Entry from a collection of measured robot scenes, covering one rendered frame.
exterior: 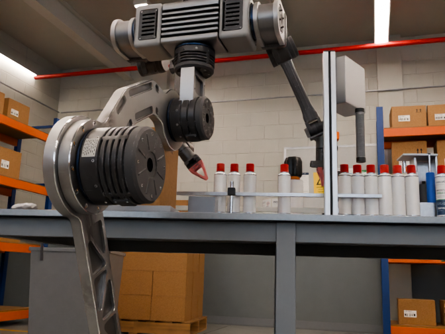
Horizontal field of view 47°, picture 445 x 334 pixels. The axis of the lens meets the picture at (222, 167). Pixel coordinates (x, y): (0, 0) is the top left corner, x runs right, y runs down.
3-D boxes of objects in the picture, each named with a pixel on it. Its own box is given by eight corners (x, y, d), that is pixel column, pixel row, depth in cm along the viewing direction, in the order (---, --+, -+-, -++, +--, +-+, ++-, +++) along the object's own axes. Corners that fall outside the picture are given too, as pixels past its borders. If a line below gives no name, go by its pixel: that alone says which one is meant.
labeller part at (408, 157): (429, 161, 215) (429, 159, 215) (438, 155, 204) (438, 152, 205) (396, 161, 217) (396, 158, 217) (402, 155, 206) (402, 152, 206)
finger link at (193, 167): (214, 175, 212) (200, 159, 214) (212, 172, 205) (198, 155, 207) (202, 186, 212) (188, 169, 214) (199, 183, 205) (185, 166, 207)
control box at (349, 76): (366, 113, 202) (365, 68, 206) (346, 102, 189) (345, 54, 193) (342, 118, 208) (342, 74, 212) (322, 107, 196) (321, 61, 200)
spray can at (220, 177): (226, 214, 206) (227, 165, 210) (224, 213, 201) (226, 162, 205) (213, 214, 207) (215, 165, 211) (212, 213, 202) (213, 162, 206)
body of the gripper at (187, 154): (202, 162, 215) (191, 149, 217) (198, 156, 205) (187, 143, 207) (191, 171, 215) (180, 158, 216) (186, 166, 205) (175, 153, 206)
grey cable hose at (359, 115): (365, 163, 194) (363, 110, 198) (366, 161, 191) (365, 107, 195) (355, 163, 195) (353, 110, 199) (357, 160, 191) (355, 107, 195)
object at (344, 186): (351, 217, 201) (349, 166, 205) (353, 215, 196) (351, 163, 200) (337, 216, 201) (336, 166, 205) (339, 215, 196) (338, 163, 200)
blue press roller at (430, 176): (435, 214, 202) (432, 173, 205) (438, 213, 199) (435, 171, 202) (426, 214, 202) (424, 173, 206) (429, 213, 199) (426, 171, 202)
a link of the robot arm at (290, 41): (257, 29, 219) (279, 18, 217) (270, 57, 224) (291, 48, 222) (265, 50, 178) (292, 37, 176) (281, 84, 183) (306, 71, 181)
